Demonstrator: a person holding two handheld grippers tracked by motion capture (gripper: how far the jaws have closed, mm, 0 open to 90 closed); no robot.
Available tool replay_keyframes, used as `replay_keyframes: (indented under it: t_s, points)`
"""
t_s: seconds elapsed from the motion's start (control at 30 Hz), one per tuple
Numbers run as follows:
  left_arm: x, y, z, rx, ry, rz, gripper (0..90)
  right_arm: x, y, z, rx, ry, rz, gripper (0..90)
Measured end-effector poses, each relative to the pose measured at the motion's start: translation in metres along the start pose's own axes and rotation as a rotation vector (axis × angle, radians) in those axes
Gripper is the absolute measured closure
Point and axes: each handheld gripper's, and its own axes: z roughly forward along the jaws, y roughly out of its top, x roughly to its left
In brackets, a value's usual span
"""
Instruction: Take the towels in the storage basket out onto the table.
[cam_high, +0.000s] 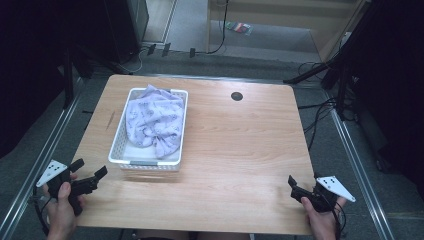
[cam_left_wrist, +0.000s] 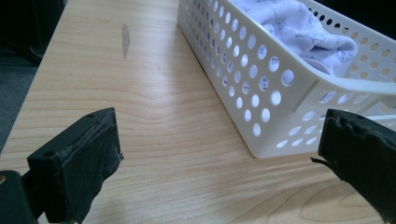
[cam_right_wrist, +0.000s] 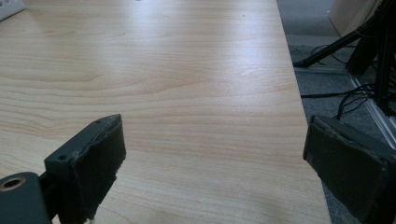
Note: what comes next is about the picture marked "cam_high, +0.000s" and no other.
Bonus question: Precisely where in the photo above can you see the person's right hand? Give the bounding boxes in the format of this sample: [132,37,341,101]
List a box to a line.
[300,195,348,240]

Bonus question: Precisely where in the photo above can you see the metal floor rail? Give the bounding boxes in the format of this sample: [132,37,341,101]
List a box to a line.
[323,89,397,240]
[0,77,84,240]

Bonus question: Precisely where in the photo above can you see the hand-held gripper cable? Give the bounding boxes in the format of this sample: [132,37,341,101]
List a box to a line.
[333,199,348,240]
[31,184,52,236]

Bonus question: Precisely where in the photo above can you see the black metal stand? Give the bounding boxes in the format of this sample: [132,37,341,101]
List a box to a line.
[62,46,76,110]

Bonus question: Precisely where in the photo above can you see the light wooden shelf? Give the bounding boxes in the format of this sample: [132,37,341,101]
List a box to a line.
[205,0,372,64]

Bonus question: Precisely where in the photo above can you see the left hand-held gripper cable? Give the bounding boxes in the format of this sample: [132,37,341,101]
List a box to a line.
[31,184,52,236]

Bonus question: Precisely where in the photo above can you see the person's left hand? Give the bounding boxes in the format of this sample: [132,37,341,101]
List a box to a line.
[42,172,85,232]

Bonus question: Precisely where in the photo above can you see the white plastic basket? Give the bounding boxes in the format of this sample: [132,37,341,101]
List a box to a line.
[107,86,190,172]

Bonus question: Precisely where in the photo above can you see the colourful flat packet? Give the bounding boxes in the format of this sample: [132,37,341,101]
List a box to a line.
[225,21,254,37]

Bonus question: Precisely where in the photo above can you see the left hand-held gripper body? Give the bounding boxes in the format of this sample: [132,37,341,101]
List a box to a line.
[35,159,98,217]

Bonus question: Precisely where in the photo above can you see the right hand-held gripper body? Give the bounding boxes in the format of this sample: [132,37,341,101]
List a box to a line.
[289,175,357,214]

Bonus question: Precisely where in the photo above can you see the black hanging cable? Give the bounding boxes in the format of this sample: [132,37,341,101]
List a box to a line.
[205,0,232,56]

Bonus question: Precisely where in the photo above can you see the white floor cable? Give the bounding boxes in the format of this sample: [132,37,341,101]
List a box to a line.
[117,47,150,75]

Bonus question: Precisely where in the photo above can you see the black tripod stand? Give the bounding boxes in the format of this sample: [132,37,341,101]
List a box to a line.
[283,0,381,118]

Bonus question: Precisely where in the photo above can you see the black floor cables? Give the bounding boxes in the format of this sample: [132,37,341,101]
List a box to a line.
[296,60,338,152]

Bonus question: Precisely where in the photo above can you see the dark cabinet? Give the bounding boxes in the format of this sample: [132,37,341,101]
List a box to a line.
[102,0,150,65]

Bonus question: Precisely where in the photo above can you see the right hand-held gripper cable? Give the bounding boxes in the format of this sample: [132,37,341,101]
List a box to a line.
[333,199,348,240]

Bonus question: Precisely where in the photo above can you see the lavender patterned cloth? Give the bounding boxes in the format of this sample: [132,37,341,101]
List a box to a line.
[124,83,186,160]

